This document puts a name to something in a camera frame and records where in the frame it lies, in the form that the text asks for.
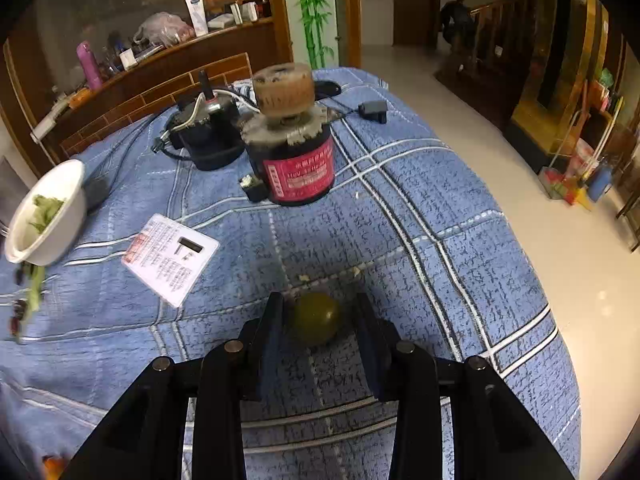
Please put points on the round green fruit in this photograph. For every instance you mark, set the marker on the round green fruit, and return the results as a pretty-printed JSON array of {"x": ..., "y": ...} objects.
[{"x": 316, "y": 319}]

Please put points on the white tube container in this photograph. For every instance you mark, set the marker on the white tube container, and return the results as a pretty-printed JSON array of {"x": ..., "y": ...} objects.
[{"x": 196, "y": 14}]

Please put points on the green leafy vegetable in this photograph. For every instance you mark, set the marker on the green leafy vegetable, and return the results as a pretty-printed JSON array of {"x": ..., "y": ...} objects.
[{"x": 34, "y": 287}]

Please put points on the blue bucket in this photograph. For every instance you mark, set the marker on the blue bucket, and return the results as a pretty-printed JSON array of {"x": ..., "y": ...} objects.
[{"x": 600, "y": 183}]

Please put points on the wooden counter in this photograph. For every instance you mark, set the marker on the wooden counter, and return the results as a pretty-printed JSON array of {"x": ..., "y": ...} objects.
[{"x": 150, "y": 85}]

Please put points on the pink bottle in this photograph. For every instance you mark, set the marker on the pink bottle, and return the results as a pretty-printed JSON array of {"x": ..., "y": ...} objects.
[{"x": 89, "y": 66}]

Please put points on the blue checked tablecloth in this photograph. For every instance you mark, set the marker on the blue checked tablecloth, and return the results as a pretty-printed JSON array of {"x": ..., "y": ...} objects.
[{"x": 450, "y": 260}]

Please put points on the black plug adapter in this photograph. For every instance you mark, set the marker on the black plug adapter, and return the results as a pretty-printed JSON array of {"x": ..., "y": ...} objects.
[{"x": 374, "y": 110}]

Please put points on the white bowl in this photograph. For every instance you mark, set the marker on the white bowl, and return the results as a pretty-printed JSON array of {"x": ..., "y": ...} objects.
[{"x": 55, "y": 220}]

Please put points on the crumpled clear plastic bag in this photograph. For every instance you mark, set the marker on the crumpled clear plastic bag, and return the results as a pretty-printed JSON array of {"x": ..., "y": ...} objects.
[{"x": 162, "y": 27}]

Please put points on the black motor with wooden pulley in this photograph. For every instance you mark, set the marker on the black motor with wooden pulley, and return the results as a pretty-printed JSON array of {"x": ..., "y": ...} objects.
[{"x": 292, "y": 150}]

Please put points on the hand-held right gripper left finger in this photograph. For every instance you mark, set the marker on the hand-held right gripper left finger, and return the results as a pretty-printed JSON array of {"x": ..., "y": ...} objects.
[{"x": 276, "y": 320}]

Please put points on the bamboo wall decal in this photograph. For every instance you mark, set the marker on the bamboo wall decal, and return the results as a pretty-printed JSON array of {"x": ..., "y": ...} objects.
[{"x": 314, "y": 7}]

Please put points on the orange fruit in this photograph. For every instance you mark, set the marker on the orange fruit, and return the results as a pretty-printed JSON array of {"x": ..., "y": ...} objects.
[{"x": 52, "y": 466}]

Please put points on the dark figurine statue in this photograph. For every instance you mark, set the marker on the dark figurine statue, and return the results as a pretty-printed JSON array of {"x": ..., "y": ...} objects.
[{"x": 457, "y": 16}]

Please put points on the small dark red fruit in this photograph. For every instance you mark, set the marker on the small dark red fruit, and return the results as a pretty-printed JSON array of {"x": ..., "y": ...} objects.
[{"x": 19, "y": 307}]

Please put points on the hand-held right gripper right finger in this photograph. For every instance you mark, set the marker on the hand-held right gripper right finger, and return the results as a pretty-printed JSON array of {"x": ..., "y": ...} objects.
[{"x": 364, "y": 325}]

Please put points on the white printed card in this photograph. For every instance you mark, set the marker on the white printed card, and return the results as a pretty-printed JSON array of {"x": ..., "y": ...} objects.
[{"x": 170, "y": 258}]

